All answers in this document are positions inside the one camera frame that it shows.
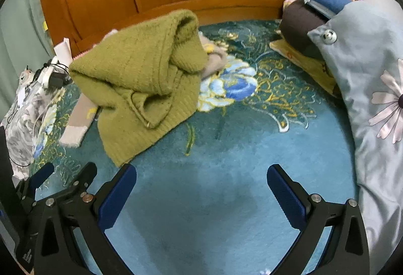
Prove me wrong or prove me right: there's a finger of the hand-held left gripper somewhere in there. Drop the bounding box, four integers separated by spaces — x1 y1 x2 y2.
58 162 98 205
16 163 55 209

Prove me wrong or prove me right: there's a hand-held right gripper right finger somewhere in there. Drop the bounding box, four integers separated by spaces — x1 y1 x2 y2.
266 163 370 275

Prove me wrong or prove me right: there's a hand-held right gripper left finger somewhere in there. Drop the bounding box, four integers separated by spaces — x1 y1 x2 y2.
33 163 138 275

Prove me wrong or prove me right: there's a green knitted sweater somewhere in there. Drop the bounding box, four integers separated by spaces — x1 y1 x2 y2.
68 9 209 168

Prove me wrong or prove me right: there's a beige garment with yellow print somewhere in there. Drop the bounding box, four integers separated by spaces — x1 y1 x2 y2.
59 34 229 148

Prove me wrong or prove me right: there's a grey white patterned cloth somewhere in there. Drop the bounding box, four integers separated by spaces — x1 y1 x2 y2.
3 69 59 181

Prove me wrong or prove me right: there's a white power strip with plugs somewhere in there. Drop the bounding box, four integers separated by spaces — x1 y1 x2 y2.
33 56 71 88

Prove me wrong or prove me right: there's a pink fabric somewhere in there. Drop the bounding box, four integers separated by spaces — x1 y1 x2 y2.
73 49 95 60

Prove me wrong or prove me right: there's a white paper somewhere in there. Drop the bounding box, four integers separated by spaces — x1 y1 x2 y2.
53 37 73 66

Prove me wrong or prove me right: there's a light blue daisy duvet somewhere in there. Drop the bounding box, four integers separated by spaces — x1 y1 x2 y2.
307 0 403 275

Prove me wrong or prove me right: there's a brown pillow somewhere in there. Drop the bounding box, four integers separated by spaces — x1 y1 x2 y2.
280 0 329 58

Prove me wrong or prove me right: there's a blue cloth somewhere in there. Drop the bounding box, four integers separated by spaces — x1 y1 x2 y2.
303 0 351 19

